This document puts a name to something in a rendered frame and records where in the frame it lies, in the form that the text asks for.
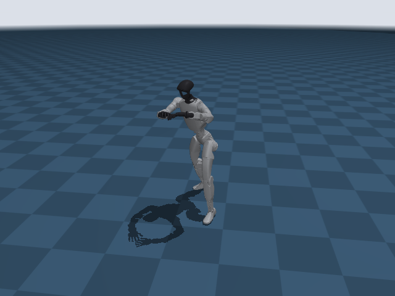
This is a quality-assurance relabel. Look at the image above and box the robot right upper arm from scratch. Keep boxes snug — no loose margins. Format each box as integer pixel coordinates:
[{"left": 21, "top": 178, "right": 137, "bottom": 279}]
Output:
[{"left": 164, "top": 97, "right": 182, "bottom": 119}]

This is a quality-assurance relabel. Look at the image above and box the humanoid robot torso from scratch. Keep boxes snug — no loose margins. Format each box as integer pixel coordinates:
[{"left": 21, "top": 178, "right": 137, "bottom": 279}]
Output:
[{"left": 179, "top": 98, "right": 213, "bottom": 145}]

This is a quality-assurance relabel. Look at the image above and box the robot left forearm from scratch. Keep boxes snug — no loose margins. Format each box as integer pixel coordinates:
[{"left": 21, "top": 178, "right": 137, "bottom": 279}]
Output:
[{"left": 189, "top": 112, "right": 213, "bottom": 121}]

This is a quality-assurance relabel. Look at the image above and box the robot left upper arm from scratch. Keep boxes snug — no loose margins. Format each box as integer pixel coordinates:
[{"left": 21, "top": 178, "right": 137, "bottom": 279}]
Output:
[{"left": 197, "top": 102, "right": 214, "bottom": 123}]

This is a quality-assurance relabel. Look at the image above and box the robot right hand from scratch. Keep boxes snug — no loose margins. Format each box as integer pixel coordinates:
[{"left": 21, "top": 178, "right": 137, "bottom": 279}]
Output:
[{"left": 158, "top": 111, "right": 171, "bottom": 118}]

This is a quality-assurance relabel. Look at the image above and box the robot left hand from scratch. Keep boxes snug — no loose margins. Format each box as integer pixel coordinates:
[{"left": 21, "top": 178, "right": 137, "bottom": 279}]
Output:
[{"left": 168, "top": 111, "right": 194, "bottom": 120}]

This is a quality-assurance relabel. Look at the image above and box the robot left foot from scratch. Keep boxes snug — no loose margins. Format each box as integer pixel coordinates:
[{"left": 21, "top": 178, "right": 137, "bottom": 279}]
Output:
[{"left": 203, "top": 208, "right": 216, "bottom": 224}]

